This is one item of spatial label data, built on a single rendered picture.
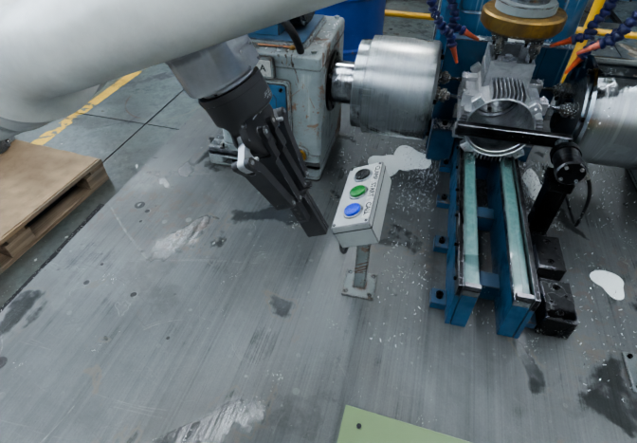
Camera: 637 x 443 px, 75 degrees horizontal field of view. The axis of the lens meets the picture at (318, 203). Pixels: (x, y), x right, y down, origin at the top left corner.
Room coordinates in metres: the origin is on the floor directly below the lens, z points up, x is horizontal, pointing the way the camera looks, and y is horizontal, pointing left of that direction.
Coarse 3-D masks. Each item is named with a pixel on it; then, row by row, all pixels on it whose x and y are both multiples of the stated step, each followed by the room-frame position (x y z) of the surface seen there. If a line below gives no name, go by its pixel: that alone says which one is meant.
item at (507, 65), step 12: (492, 48) 1.04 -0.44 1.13; (504, 48) 1.04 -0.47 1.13; (516, 48) 1.04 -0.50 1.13; (528, 48) 1.02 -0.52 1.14; (492, 60) 0.94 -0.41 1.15; (504, 60) 0.99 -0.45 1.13; (516, 60) 0.97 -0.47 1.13; (528, 60) 0.98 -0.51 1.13; (492, 72) 0.94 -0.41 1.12; (504, 72) 0.93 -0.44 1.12; (516, 72) 0.93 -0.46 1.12; (528, 72) 0.92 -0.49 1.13; (528, 84) 0.92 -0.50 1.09
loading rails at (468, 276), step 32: (448, 160) 0.98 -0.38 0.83; (480, 160) 0.96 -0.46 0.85; (512, 160) 0.86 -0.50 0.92; (512, 192) 0.74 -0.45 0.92; (448, 224) 0.73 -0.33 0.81; (480, 224) 0.73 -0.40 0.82; (512, 224) 0.63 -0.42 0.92; (448, 256) 0.62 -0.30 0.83; (512, 256) 0.54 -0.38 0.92; (448, 288) 0.52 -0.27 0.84; (480, 288) 0.45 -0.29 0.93; (512, 288) 0.47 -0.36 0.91; (448, 320) 0.46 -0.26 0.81; (512, 320) 0.43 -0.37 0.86
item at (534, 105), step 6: (474, 66) 1.04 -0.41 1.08; (480, 66) 1.04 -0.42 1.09; (474, 72) 1.04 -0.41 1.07; (474, 96) 0.89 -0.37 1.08; (480, 96) 0.87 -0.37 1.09; (474, 102) 0.87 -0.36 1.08; (480, 102) 0.87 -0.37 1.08; (528, 102) 0.86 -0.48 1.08; (534, 102) 0.85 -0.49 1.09; (534, 108) 0.84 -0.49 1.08; (540, 108) 0.83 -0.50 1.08; (534, 114) 0.84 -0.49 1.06; (462, 144) 0.87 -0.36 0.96; (522, 150) 0.84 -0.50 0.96; (516, 156) 0.84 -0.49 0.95
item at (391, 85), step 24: (360, 48) 1.00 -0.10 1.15; (384, 48) 0.98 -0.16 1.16; (408, 48) 0.97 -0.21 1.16; (432, 48) 0.97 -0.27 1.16; (336, 72) 1.02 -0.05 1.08; (360, 72) 0.95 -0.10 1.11; (384, 72) 0.93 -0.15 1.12; (408, 72) 0.92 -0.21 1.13; (432, 72) 0.91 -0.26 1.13; (336, 96) 1.00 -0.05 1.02; (360, 96) 0.93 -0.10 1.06; (384, 96) 0.90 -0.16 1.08; (408, 96) 0.89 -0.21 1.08; (432, 96) 0.88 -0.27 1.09; (360, 120) 0.92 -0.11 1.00; (384, 120) 0.90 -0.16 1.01; (408, 120) 0.88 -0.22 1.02
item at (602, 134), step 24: (576, 72) 0.95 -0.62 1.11; (600, 72) 0.86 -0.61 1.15; (624, 72) 0.85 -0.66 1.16; (576, 96) 0.89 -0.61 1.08; (600, 96) 0.81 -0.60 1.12; (624, 96) 0.81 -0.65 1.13; (552, 120) 0.96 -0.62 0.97; (576, 120) 0.83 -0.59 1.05; (600, 120) 0.79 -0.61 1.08; (624, 120) 0.78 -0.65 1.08; (600, 144) 0.78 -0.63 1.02; (624, 144) 0.76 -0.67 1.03
